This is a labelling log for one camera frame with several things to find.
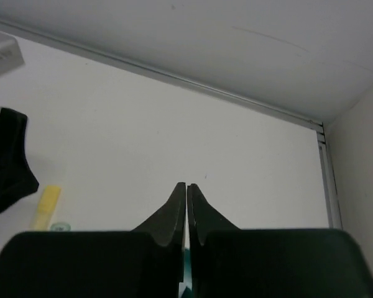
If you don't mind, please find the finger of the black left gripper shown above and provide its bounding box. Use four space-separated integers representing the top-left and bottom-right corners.
0 107 39 213

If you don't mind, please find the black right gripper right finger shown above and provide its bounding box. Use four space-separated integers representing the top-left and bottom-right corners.
186 184 239 246

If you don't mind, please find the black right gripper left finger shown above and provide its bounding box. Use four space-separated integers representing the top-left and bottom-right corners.
132 182 186 247

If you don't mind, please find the yellow highlighter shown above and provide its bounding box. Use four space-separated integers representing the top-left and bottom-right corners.
30 185 62 231

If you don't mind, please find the teal round organizer container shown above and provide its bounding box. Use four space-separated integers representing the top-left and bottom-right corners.
178 247 193 298

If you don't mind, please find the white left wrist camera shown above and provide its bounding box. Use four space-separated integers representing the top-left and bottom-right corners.
0 32 25 76

